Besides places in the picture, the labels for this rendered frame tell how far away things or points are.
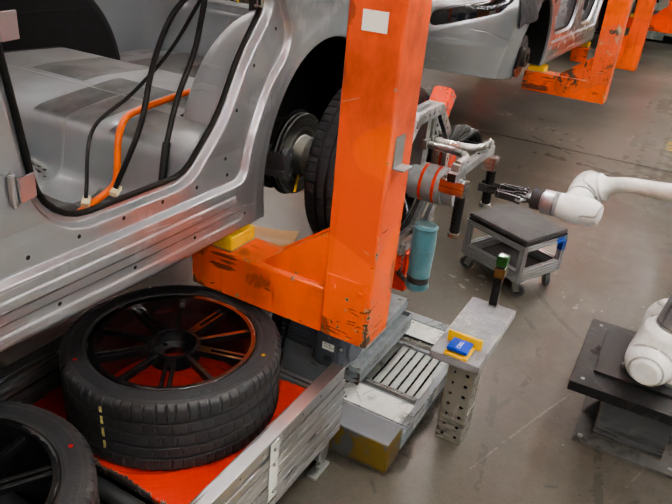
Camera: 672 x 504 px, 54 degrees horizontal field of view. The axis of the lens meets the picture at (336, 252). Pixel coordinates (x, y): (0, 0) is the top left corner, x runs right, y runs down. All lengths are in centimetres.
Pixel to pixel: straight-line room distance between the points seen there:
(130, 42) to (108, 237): 249
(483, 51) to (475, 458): 311
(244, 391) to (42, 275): 63
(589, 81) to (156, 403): 474
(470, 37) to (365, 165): 311
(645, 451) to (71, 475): 199
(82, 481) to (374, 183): 102
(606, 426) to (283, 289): 135
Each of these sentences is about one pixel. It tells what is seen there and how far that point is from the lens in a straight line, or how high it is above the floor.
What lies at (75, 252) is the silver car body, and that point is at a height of 91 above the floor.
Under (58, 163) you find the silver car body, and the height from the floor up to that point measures 84.
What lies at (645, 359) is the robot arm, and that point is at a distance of 236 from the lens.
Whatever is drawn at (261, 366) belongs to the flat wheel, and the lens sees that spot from 197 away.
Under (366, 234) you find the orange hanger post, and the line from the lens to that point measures 187.
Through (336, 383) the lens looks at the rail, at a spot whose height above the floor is 35.
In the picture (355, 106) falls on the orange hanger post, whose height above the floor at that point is 125.
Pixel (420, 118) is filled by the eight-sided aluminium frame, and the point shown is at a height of 111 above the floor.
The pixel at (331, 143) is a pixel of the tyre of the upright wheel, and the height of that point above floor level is 101.
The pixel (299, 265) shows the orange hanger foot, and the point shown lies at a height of 72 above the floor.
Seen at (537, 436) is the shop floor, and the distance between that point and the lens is 271.
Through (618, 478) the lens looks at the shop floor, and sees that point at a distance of 268.
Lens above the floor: 169
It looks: 27 degrees down
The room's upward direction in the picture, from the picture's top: 5 degrees clockwise
